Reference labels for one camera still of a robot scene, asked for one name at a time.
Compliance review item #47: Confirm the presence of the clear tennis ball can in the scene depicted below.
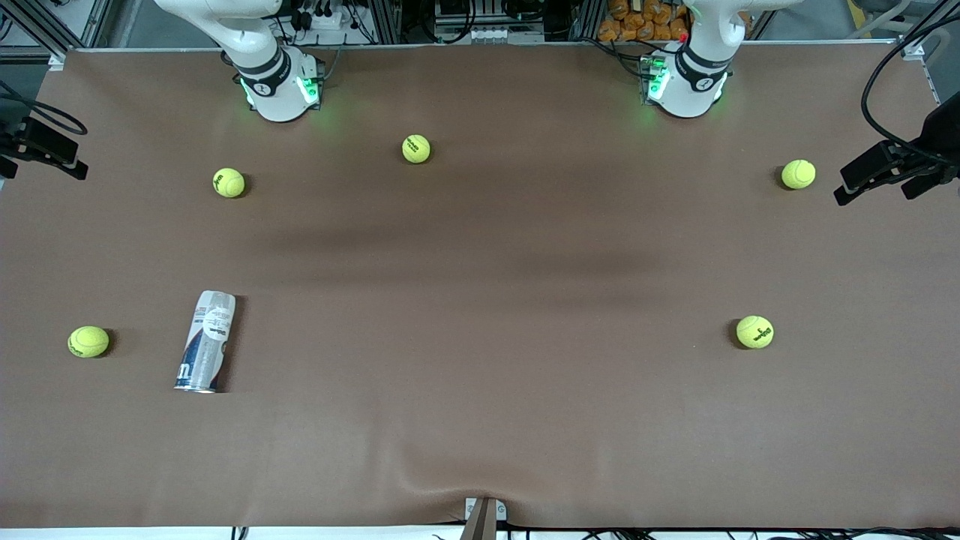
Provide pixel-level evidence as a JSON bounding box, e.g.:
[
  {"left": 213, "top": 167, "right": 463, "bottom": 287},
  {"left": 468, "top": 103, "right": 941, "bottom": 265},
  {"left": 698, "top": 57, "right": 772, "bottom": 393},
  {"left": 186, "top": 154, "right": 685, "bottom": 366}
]
[{"left": 174, "top": 290, "right": 236, "bottom": 394}]

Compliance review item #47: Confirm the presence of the pile of orange objects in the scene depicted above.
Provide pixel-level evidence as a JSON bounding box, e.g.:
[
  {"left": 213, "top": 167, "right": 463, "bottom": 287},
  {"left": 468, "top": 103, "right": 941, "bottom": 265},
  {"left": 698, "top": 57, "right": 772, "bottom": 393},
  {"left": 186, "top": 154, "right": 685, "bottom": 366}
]
[{"left": 598, "top": 0, "right": 691, "bottom": 42}]

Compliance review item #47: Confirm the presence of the white power strip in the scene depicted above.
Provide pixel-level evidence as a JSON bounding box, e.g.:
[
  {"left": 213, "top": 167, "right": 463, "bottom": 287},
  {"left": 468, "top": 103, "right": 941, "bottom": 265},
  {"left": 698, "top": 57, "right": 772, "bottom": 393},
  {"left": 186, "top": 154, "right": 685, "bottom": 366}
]
[{"left": 296, "top": 4, "right": 353, "bottom": 35}]

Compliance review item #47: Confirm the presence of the white connector strip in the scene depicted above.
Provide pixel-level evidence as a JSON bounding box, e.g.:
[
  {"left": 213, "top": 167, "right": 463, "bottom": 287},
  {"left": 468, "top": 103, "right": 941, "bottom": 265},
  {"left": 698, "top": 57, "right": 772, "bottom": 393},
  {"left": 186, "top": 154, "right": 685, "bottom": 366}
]
[{"left": 435, "top": 26, "right": 545, "bottom": 44}]

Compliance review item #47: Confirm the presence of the brown table cloth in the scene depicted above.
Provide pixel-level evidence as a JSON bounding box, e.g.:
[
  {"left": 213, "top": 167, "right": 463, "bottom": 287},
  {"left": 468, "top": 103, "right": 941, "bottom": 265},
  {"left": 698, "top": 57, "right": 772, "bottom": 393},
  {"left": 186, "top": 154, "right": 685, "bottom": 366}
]
[{"left": 0, "top": 45, "right": 960, "bottom": 530}]

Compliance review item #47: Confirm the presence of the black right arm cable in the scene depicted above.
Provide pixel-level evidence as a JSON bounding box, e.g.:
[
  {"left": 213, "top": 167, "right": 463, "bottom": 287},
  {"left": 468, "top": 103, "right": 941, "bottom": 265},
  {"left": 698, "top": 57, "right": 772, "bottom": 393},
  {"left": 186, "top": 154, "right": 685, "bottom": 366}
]
[{"left": 0, "top": 79, "right": 89, "bottom": 136}]

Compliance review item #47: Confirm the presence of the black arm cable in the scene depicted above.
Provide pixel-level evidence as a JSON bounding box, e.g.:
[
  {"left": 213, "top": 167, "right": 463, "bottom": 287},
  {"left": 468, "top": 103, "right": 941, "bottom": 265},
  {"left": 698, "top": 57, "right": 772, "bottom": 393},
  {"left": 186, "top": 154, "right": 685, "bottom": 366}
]
[
  {"left": 861, "top": 15, "right": 960, "bottom": 162},
  {"left": 0, "top": 79, "right": 89, "bottom": 136}
]

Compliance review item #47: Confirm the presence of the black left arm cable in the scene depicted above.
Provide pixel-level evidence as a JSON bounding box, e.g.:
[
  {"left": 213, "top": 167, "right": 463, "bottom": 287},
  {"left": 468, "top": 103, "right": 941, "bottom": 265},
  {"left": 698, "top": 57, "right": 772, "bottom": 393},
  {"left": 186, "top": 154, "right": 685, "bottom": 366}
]
[{"left": 861, "top": 15, "right": 960, "bottom": 162}]

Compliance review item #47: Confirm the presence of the metal clamp bracket with post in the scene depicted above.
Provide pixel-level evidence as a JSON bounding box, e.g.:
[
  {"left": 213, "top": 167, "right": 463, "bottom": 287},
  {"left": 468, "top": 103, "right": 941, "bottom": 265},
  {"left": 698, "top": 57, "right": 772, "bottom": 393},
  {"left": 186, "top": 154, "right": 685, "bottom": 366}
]
[{"left": 459, "top": 497, "right": 508, "bottom": 540}]

